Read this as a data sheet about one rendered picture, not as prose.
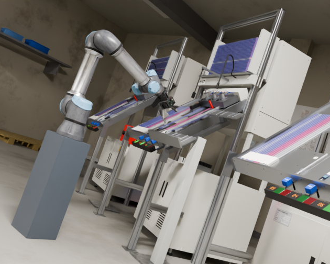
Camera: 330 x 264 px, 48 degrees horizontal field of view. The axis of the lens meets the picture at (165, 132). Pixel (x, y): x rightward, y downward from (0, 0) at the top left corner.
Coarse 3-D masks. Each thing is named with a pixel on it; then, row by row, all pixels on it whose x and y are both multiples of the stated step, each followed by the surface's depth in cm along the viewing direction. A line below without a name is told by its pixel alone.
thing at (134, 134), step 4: (128, 132) 296; (132, 132) 287; (136, 132) 277; (140, 132) 270; (132, 136) 291; (136, 136) 281; (144, 136) 264; (148, 136) 256; (144, 140) 269; (156, 144) 249; (160, 144) 241
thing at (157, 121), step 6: (180, 108) 305; (186, 108) 297; (174, 114) 292; (180, 114) 286; (150, 120) 301; (156, 120) 293; (162, 120) 286; (168, 120) 282; (138, 126) 296; (144, 126) 289; (150, 126) 282; (156, 126) 278; (144, 132) 274
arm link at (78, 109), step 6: (78, 96) 202; (72, 102) 199; (78, 102) 197; (84, 102) 198; (90, 102) 202; (66, 108) 204; (72, 108) 198; (78, 108) 197; (84, 108) 198; (90, 108) 202; (66, 114) 200; (72, 114) 197; (78, 114) 197; (84, 114) 199; (78, 120) 197; (84, 120) 200
